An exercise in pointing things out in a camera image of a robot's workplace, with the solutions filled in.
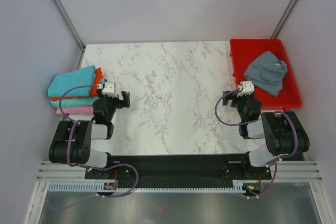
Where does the folded pink t shirt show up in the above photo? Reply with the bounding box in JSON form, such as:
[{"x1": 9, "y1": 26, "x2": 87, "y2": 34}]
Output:
[{"x1": 50, "y1": 91, "x2": 99, "y2": 115}]

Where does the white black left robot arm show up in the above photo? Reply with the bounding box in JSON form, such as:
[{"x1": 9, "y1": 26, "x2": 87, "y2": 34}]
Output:
[{"x1": 48, "y1": 91, "x2": 130, "y2": 178}]

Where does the grey slotted cable duct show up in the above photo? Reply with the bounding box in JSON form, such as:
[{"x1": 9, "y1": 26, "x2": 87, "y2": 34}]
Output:
[{"x1": 48, "y1": 182, "x2": 261, "y2": 194}]

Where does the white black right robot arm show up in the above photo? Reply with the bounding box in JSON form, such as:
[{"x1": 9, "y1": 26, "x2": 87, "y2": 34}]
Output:
[{"x1": 220, "y1": 90, "x2": 310, "y2": 179}]

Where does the red plastic bin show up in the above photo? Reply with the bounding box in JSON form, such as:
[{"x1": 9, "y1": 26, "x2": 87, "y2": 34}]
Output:
[{"x1": 229, "y1": 39, "x2": 302, "y2": 110}]

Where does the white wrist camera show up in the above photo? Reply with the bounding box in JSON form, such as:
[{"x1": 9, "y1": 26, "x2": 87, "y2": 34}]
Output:
[
  {"x1": 97, "y1": 82, "x2": 117, "y2": 98},
  {"x1": 237, "y1": 80, "x2": 255, "y2": 97}
]

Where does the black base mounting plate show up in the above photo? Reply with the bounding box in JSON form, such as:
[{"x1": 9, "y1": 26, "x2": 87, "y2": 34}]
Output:
[{"x1": 85, "y1": 154, "x2": 271, "y2": 187}]

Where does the aluminium frame rail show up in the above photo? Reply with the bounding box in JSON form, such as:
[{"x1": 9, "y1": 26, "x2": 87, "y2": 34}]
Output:
[{"x1": 37, "y1": 161, "x2": 322, "y2": 183}]

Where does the grey t shirt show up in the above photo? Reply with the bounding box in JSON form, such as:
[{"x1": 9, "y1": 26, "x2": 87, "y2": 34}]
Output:
[{"x1": 243, "y1": 51, "x2": 288, "y2": 97}]

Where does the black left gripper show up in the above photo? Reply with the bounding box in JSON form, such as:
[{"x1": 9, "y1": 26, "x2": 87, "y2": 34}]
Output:
[{"x1": 97, "y1": 89, "x2": 130, "y2": 122}]

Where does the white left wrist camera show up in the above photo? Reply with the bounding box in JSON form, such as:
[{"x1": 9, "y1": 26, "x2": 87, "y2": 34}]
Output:
[{"x1": 97, "y1": 82, "x2": 117, "y2": 98}]

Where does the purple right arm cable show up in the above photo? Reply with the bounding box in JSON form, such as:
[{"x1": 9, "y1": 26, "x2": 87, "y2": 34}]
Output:
[{"x1": 214, "y1": 90, "x2": 299, "y2": 200}]

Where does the folded red t shirt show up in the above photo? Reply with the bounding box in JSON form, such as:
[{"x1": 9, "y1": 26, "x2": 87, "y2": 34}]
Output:
[{"x1": 47, "y1": 65, "x2": 103, "y2": 101}]

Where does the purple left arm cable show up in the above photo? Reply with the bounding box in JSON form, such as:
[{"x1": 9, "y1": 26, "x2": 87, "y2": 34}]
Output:
[{"x1": 59, "y1": 84, "x2": 140, "y2": 210}]

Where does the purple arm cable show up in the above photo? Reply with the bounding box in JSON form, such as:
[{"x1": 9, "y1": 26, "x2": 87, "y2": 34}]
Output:
[
  {"x1": 214, "y1": 90, "x2": 299, "y2": 200},
  {"x1": 59, "y1": 84, "x2": 140, "y2": 210}
]

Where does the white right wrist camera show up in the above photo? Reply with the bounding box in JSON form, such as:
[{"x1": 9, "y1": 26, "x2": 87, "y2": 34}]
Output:
[{"x1": 237, "y1": 80, "x2": 255, "y2": 97}]

